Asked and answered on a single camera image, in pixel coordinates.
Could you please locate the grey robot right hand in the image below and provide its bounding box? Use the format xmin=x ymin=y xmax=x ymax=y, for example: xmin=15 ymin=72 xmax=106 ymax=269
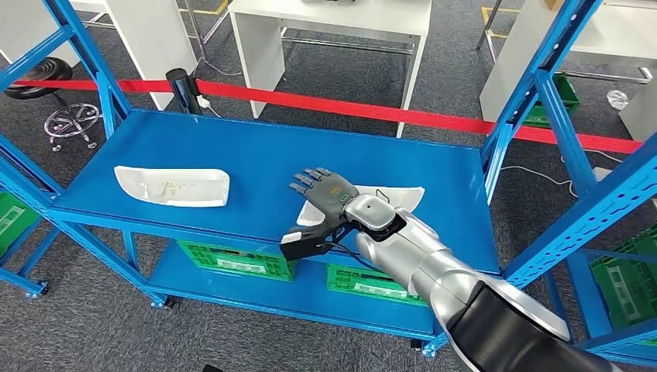
xmin=288 ymin=167 xmax=361 ymax=230

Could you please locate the white plastic shell part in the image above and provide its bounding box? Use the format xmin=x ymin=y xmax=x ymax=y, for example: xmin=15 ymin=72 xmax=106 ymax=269
xmin=113 ymin=164 xmax=232 ymax=209
xmin=296 ymin=184 xmax=426 ymax=229

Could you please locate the blue steel shelf rack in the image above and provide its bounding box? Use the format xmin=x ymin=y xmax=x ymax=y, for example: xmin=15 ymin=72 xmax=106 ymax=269
xmin=0 ymin=0 xmax=657 ymax=360
xmin=0 ymin=220 xmax=65 ymax=301
xmin=542 ymin=245 xmax=657 ymax=369

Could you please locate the red barrier belt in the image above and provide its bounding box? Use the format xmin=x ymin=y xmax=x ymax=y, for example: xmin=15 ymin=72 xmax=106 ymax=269
xmin=12 ymin=77 xmax=644 ymax=156

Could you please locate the green plastic crate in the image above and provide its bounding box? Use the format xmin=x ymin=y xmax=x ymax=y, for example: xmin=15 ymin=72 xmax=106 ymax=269
xmin=0 ymin=191 xmax=43 ymax=259
xmin=522 ymin=73 xmax=582 ymax=129
xmin=325 ymin=263 xmax=430 ymax=308
xmin=588 ymin=223 xmax=657 ymax=332
xmin=176 ymin=239 xmax=298 ymax=284

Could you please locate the white panel desk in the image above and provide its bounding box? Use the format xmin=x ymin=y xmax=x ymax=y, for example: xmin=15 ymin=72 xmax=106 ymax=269
xmin=0 ymin=0 xmax=200 ymax=112
xmin=618 ymin=83 xmax=657 ymax=143
xmin=474 ymin=0 xmax=657 ymax=124
xmin=228 ymin=0 xmax=434 ymax=139

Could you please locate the clear plastic bag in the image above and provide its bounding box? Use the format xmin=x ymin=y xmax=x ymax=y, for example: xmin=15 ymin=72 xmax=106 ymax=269
xmin=606 ymin=89 xmax=631 ymax=111

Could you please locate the black round stool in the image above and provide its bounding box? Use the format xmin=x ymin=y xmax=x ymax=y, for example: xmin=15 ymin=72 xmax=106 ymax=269
xmin=3 ymin=57 xmax=102 ymax=153

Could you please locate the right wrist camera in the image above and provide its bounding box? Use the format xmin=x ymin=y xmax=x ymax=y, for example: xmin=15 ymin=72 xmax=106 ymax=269
xmin=279 ymin=219 xmax=361 ymax=263

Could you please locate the black camera cable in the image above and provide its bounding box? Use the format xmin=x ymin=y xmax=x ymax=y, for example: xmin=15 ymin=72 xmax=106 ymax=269
xmin=328 ymin=239 xmax=384 ymax=272

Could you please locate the black stanchion post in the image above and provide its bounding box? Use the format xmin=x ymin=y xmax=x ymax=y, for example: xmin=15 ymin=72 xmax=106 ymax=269
xmin=164 ymin=67 xmax=203 ymax=115

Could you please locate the white floor cable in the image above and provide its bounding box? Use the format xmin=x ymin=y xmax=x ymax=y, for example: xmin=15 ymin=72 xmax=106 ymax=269
xmin=499 ymin=147 xmax=626 ymax=200

